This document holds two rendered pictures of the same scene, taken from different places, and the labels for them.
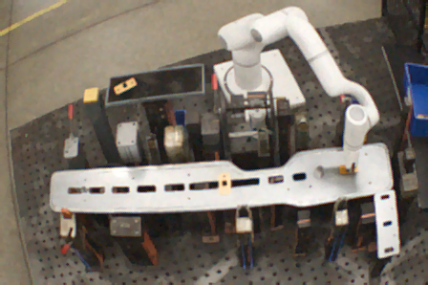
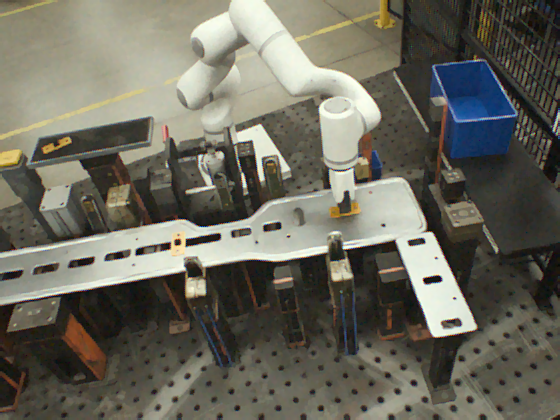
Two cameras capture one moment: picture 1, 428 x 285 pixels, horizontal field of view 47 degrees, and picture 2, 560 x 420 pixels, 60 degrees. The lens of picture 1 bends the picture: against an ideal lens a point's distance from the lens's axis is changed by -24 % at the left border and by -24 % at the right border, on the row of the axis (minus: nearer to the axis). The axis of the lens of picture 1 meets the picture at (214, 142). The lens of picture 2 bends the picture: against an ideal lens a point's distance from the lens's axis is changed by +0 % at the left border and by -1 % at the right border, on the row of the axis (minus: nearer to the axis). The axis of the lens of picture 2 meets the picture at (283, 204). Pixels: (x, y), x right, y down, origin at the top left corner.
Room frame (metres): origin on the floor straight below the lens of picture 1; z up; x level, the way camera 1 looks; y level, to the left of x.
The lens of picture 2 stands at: (0.16, -0.22, 1.97)
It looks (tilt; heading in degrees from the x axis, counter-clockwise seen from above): 44 degrees down; 354
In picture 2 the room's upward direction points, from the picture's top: 11 degrees counter-clockwise
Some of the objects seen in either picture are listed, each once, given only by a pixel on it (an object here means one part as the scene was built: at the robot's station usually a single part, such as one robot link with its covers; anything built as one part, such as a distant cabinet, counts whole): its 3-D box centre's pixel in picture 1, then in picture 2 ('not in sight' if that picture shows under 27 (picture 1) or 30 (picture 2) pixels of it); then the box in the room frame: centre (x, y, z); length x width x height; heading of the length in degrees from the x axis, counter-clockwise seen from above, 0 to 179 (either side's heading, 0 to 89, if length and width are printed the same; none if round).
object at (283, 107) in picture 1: (284, 141); (257, 198); (1.29, -0.26, 0.91); 0.07 x 0.05 x 0.42; 173
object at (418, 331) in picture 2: (379, 226); (419, 294); (0.83, -0.60, 0.84); 0.11 x 0.06 x 0.29; 173
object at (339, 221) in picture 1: (335, 234); (341, 305); (0.85, -0.39, 0.87); 0.12 x 0.09 x 0.35; 173
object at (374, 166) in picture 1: (219, 186); (171, 248); (1.09, 0.01, 1.00); 1.38 x 0.22 x 0.02; 83
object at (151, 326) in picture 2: (171, 208); (124, 290); (1.12, 0.20, 0.84); 0.13 x 0.11 x 0.29; 173
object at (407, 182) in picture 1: (401, 203); (455, 258); (0.89, -0.73, 0.88); 0.08 x 0.08 x 0.36; 83
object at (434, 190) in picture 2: (395, 183); (435, 234); (1.01, -0.73, 0.85); 0.12 x 0.03 x 0.30; 173
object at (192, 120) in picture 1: (199, 149); (160, 219); (1.32, 0.06, 0.90); 0.05 x 0.05 x 0.40; 83
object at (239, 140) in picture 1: (251, 140); (216, 200); (1.29, -0.13, 0.94); 0.18 x 0.13 x 0.49; 83
